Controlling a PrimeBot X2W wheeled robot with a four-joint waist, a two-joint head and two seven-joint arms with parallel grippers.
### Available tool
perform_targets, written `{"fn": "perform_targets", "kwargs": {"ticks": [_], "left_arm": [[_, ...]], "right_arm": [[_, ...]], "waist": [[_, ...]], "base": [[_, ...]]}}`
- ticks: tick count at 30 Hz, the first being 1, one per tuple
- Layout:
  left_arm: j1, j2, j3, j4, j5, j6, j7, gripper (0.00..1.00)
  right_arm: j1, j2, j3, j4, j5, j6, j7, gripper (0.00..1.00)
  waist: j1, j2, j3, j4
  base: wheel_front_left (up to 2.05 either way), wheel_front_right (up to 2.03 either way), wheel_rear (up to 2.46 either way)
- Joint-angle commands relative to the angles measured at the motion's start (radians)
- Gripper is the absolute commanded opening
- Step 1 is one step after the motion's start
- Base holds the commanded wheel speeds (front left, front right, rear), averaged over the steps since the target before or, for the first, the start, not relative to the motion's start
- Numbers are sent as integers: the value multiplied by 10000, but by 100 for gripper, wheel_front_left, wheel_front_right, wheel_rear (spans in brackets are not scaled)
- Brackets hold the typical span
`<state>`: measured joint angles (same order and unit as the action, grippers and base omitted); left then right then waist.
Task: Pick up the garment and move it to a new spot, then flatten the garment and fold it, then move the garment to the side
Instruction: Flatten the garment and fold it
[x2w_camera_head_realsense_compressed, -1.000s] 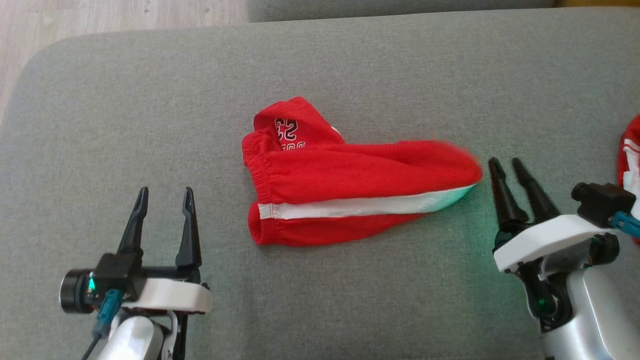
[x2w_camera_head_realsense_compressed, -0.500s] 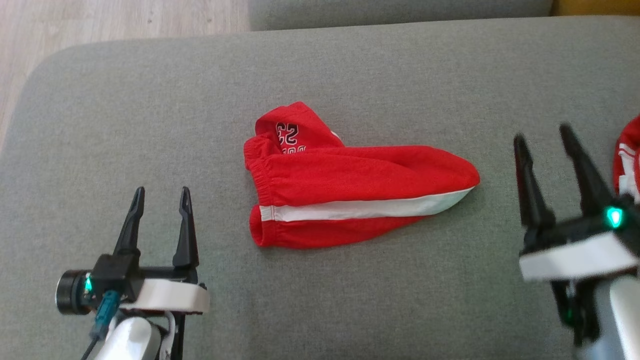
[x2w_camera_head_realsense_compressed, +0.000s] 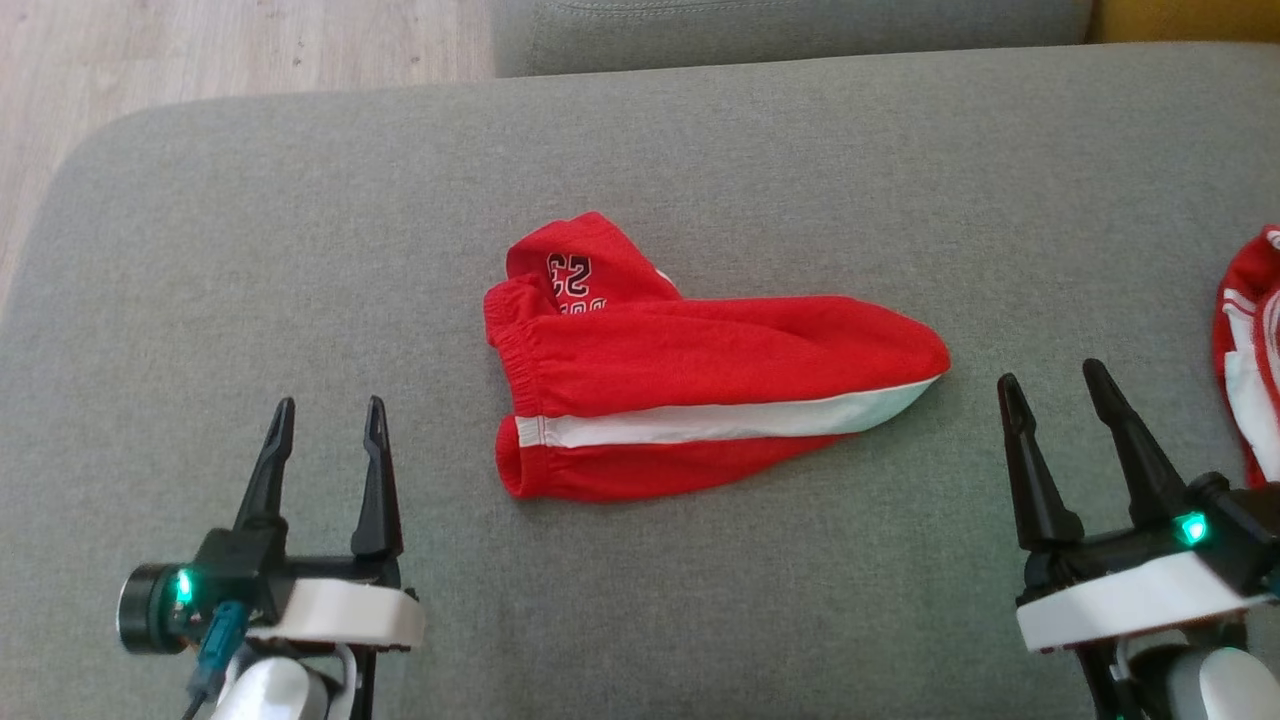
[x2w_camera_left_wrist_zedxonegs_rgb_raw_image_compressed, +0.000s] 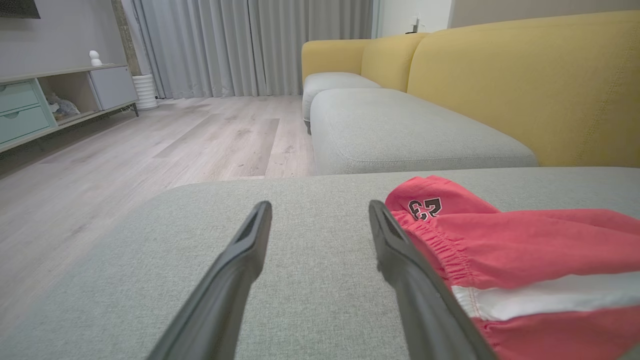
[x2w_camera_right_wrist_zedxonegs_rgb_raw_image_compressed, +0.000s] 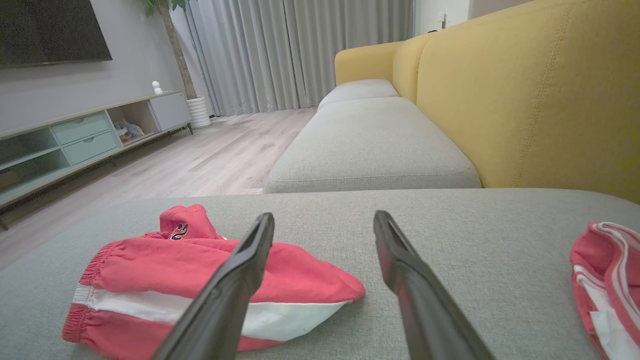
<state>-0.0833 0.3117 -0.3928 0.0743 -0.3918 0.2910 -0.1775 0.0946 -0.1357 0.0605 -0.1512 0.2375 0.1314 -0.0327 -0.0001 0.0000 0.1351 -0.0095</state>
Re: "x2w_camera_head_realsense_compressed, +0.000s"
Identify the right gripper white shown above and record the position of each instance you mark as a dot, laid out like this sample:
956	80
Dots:
1110	605

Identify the red shirt with white sleeves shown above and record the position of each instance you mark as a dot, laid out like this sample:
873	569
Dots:
1255	400

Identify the red shorts with white stripe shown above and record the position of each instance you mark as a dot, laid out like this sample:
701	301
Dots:
700	350

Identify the small grey sofa cushion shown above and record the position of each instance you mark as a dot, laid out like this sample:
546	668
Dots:
800	35

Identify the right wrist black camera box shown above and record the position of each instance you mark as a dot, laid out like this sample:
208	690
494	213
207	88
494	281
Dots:
1245	530

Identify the large grey sofa seat cushion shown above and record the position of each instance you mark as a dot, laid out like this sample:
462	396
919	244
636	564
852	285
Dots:
700	600

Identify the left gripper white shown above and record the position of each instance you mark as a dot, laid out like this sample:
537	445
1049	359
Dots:
340	612

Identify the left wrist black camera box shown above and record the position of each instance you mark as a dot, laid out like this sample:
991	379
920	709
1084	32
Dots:
235	565

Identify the mustard yellow upholstered panel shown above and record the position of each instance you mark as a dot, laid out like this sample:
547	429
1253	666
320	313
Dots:
1190	18

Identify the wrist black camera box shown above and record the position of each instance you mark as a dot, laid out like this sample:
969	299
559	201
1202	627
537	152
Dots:
1245	530
235	565

